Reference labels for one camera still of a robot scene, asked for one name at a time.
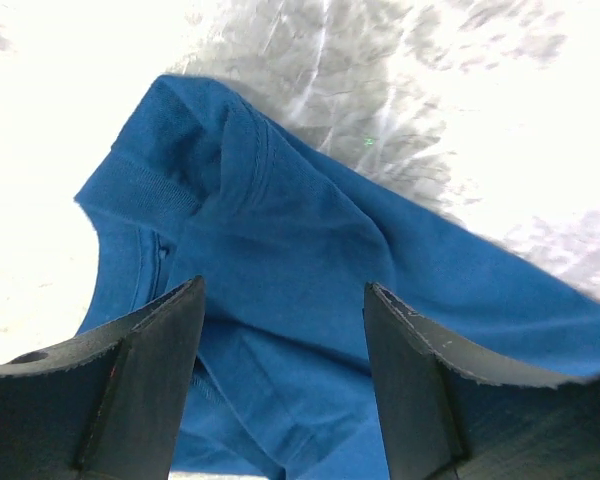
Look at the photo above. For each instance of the blue t shirt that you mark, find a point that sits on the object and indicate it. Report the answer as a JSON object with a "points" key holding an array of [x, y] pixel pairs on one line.
{"points": [[200, 183]]}

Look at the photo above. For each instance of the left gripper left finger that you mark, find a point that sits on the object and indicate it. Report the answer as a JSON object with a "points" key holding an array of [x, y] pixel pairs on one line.
{"points": [[106, 404]]}

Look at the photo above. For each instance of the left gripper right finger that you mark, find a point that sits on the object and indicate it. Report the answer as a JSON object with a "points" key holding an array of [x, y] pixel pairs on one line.
{"points": [[451, 409]]}

